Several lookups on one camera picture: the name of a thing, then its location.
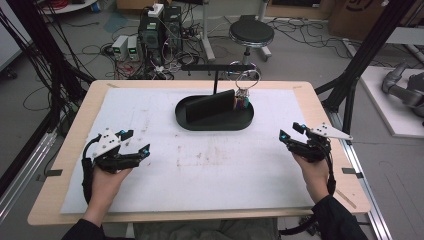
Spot black floor cables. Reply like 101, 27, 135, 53
268, 16, 356, 60

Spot white table leg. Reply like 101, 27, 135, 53
199, 0, 217, 63

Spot person's left hand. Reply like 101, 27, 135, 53
89, 165, 134, 221

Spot grey bench power supply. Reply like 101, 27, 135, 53
127, 34, 140, 62
111, 34, 129, 58

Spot black computer tower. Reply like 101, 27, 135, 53
163, 5, 184, 54
138, 13, 165, 65

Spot black frame post with cables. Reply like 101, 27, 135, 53
0, 0, 96, 134

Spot white power strip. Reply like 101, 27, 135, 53
147, 3, 165, 18

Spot cardboard box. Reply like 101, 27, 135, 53
328, 0, 424, 42

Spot key ring with coloured tags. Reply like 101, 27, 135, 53
233, 69, 262, 112

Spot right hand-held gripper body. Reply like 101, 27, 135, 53
287, 122, 354, 164

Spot person's right hand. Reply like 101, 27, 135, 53
292, 154, 332, 204

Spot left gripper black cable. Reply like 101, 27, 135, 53
81, 133, 103, 205

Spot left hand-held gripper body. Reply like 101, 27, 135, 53
90, 127, 142, 174

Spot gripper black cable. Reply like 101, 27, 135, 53
278, 148, 338, 238
81, 133, 103, 205

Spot black wallet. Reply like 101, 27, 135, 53
184, 88, 237, 124

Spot black round stool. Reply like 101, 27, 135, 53
228, 14, 276, 81

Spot aluminium rail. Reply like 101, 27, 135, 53
328, 109, 394, 240
0, 129, 58, 222

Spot tangle of floor cables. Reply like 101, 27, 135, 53
79, 9, 209, 81

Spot white platform board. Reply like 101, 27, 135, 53
359, 65, 424, 139

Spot white table mat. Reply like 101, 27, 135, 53
59, 87, 316, 214

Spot white round table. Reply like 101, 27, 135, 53
39, 0, 98, 15

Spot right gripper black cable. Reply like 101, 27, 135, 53
278, 148, 338, 238

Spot black tray with hanger rack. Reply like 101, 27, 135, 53
174, 63, 256, 132

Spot person's grey pants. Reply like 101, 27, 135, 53
133, 218, 281, 240

